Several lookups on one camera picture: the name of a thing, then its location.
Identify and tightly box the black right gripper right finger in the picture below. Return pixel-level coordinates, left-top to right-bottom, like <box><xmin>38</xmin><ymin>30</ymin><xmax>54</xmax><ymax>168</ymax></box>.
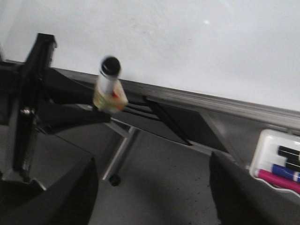
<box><xmin>209</xmin><ymin>152</ymin><xmax>300</xmax><ymax>225</ymax></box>

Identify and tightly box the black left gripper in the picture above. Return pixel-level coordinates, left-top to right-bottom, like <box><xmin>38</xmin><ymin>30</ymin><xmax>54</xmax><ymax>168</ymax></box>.
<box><xmin>0</xmin><ymin>33</ymin><xmax>111</xmax><ymax>185</ymax></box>

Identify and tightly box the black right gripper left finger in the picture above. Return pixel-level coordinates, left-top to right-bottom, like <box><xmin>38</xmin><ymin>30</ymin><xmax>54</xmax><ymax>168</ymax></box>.
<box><xmin>0</xmin><ymin>157</ymin><xmax>98</xmax><ymax>225</ymax></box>

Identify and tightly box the black whiteboard marker with tape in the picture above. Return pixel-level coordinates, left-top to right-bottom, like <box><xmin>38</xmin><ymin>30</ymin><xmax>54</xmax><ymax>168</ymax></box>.
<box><xmin>93</xmin><ymin>56</ymin><xmax>128</xmax><ymax>113</ymax></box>

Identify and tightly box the metal whiteboard stand leg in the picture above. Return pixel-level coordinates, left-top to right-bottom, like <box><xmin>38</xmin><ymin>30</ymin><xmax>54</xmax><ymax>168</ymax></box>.
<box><xmin>101</xmin><ymin>127</ymin><xmax>140</xmax><ymax>185</ymax></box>

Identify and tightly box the blue capped marker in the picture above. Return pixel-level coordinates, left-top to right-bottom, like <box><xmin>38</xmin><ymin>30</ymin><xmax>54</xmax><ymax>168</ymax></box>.
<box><xmin>271</xmin><ymin>164</ymin><xmax>300</xmax><ymax>182</ymax></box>

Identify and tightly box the white plastic marker tray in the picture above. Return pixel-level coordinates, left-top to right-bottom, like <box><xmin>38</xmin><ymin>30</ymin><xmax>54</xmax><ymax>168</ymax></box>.
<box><xmin>248</xmin><ymin>128</ymin><xmax>300</xmax><ymax>195</ymax></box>

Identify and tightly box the pink marker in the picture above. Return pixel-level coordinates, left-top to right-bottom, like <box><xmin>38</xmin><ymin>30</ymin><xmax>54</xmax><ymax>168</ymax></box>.
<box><xmin>255</xmin><ymin>169</ymin><xmax>300</xmax><ymax>194</ymax></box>

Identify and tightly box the black capped marker middle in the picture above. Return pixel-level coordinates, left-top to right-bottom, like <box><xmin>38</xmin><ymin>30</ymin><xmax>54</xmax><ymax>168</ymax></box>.
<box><xmin>285</xmin><ymin>158</ymin><xmax>300</xmax><ymax>172</ymax></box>

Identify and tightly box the black capped marker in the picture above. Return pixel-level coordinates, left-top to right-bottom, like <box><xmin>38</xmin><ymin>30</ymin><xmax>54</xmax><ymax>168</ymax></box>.
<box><xmin>277</xmin><ymin>146</ymin><xmax>300</xmax><ymax>160</ymax></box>
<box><xmin>285</xmin><ymin>158</ymin><xmax>300</xmax><ymax>172</ymax></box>

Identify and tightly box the black capped marker top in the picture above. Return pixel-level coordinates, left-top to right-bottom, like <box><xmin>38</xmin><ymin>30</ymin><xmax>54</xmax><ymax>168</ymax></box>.
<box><xmin>277</xmin><ymin>146</ymin><xmax>300</xmax><ymax>160</ymax></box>

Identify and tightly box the white whiteboard with aluminium frame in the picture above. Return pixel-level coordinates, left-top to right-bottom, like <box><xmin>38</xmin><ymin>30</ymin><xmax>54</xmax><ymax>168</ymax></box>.
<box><xmin>0</xmin><ymin>0</ymin><xmax>300</xmax><ymax>129</ymax></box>

